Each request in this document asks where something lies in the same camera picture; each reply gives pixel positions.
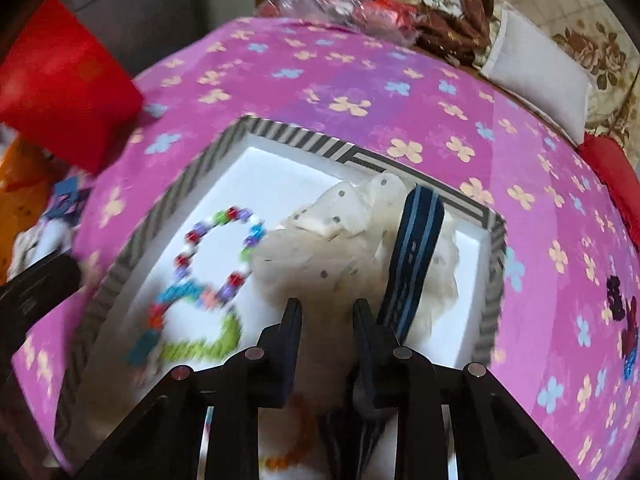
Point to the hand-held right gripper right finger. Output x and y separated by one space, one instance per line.
367 340

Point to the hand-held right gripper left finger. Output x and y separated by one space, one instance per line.
287 340

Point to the white polka dot scrunchie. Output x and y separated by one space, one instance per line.
320 260

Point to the striped box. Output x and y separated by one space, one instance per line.
300 137

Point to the orange cloth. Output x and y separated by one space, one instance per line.
25 195

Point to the pink floral bed sheet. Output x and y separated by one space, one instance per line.
550 310

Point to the red cloth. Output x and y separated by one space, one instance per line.
55 85

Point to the red hair clip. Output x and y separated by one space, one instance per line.
631 332

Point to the red ruffled pillow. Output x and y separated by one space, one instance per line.
612 180

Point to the white pillow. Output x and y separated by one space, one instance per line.
540 65

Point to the brown floral quilt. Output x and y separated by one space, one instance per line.
460 25

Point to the clear plastic bags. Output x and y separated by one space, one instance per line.
330 0

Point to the beige floral quilt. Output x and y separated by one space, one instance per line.
590 20

